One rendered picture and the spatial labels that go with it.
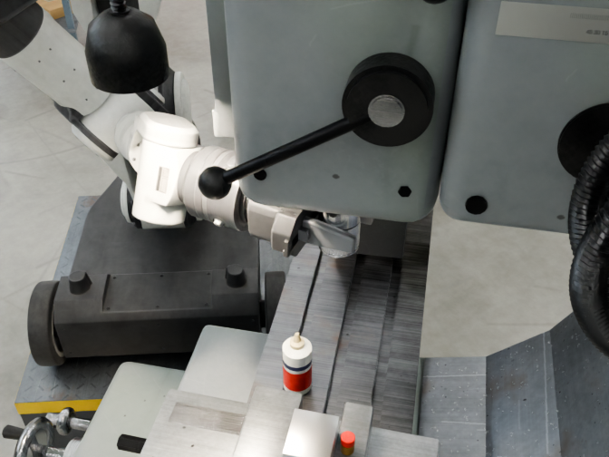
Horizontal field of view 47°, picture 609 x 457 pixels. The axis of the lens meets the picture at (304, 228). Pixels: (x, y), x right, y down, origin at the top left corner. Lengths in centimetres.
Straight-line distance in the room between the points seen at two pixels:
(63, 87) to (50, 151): 227
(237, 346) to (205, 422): 29
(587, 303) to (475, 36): 20
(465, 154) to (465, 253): 209
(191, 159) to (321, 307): 40
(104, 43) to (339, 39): 21
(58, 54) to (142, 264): 83
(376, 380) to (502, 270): 161
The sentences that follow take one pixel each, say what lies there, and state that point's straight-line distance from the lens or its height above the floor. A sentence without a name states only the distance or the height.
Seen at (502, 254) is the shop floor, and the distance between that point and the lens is 268.
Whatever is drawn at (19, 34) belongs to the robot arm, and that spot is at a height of 134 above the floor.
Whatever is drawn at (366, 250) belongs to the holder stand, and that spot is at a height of 93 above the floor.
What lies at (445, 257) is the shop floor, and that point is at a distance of 262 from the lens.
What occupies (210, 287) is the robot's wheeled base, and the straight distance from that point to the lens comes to 163.
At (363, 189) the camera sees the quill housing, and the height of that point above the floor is 136.
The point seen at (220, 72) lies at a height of 141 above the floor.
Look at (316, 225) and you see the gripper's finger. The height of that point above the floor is 125.
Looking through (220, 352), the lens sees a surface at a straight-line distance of 117.
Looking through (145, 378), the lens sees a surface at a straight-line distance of 131.
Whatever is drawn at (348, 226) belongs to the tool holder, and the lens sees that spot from 75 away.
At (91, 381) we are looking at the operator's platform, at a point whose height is 40.
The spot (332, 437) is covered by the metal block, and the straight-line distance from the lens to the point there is 80.
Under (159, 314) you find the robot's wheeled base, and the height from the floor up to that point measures 58.
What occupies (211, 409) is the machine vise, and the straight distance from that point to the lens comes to 92.
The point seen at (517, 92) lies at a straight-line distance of 54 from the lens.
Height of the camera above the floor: 173
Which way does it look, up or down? 40 degrees down
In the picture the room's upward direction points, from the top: straight up
